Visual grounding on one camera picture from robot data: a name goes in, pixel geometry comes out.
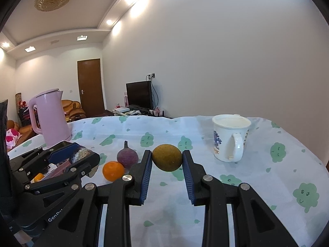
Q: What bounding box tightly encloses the large orange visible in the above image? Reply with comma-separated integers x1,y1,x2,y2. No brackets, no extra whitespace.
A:
102,161,125,182

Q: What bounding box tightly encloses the purple round turnip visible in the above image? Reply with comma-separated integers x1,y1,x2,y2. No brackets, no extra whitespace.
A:
117,141,139,170

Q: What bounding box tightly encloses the pink floral cushion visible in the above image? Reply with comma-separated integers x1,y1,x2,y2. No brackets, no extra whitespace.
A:
6,128,22,149

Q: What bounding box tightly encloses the orange leather sofa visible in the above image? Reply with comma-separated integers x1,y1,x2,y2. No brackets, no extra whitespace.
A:
6,99,86,149

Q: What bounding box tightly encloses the black television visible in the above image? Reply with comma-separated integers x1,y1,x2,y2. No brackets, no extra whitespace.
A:
126,81,153,109

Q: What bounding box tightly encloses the white floral mug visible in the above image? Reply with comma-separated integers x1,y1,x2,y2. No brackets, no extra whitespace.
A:
212,114,251,162

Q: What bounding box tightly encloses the small orange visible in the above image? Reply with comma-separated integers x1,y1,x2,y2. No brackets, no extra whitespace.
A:
34,173,45,183

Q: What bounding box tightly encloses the cloud print tablecloth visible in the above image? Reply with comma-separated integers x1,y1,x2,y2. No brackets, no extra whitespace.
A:
7,115,325,247

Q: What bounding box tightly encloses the tv stand with clutter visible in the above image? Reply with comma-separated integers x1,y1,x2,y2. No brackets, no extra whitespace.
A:
110,106,167,118

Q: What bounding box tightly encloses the pink biscuit tin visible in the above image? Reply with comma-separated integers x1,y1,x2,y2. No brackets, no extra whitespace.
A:
31,159,71,183

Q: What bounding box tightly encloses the brown wooden door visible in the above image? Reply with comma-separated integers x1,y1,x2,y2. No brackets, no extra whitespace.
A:
77,59,105,117

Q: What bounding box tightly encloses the pink electric kettle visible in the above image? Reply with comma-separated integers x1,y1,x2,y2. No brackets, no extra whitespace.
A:
28,89,71,147

